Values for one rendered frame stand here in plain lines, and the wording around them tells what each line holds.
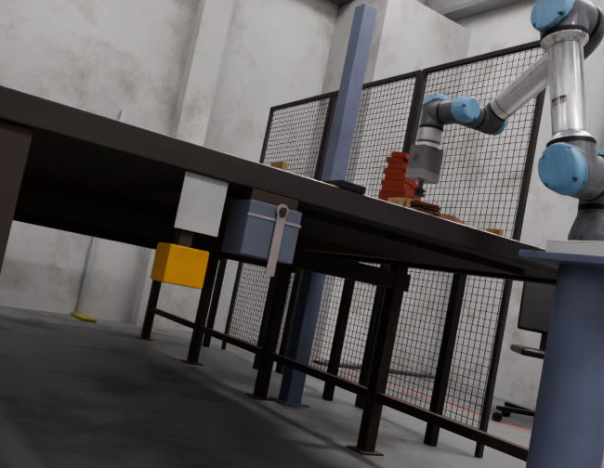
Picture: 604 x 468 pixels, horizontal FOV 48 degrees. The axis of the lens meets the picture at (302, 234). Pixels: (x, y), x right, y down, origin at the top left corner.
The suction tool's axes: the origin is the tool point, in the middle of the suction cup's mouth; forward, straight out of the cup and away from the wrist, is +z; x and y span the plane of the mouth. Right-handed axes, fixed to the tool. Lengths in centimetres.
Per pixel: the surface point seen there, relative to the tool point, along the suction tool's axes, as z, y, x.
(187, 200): 21, 85, 19
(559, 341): 35, -5, 52
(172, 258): 34, 87, 22
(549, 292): 1, -316, -161
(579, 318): 29, -5, 56
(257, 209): 20, 70, 23
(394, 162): -26, -50, -68
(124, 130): 11, 101, 19
